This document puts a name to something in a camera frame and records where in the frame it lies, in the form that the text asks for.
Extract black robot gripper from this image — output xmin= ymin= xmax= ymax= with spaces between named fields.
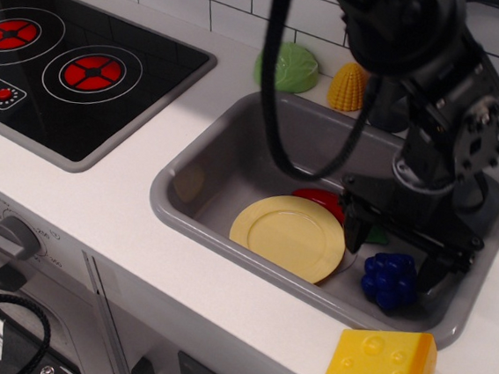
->
xmin=340 ymin=159 xmax=490 ymax=293

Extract blue toy blueberries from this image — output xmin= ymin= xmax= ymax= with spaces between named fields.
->
xmin=360 ymin=253 xmax=418 ymax=311

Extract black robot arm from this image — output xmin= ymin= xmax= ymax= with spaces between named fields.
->
xmin=336 ymin=0 xmax=499 ymax=292

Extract yellow toy plate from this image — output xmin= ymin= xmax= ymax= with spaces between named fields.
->
xmin=229 ymin=195 xmax=346 ymax=283

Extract grey plastic sink basin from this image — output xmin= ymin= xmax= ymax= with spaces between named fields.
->
xmin=150 ymin=94 xmax=499 ymax=348

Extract red toy chili pepper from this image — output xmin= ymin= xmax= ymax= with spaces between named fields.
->
xmin=287 ymin=186 xmax=393 ymax=247

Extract yellow toy cheese wedge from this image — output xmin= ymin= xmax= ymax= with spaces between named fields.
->
xmin=326 ymin=329 xmax=438 ymax=374

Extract dark grey faucet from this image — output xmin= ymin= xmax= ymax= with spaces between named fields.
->
xmin=360 ymin=0 xmax=499 ymax=143

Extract yellow toy corn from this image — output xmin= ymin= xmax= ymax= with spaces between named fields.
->
xmin=327 ymin=62 xmax=369 ymax=112

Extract green toy cabbage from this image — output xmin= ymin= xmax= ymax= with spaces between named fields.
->
xmin=274 ymin=42 xmax=319 ymax=93

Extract grey toy oven front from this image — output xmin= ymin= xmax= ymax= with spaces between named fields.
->
xmin=0 ymin=173 xmax=271 ymax=374

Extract black toy stovetop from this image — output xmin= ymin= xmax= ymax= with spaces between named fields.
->
xmin=0 ymin=0 xmax=216 ymax=172

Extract grey oven knob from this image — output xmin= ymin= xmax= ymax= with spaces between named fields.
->
xmin=0 ymin=216 xmax=41 ymax=260

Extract black braided cable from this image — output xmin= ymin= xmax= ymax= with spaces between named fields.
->
xmin=251 ymin=0 xmax=389 ymax=185

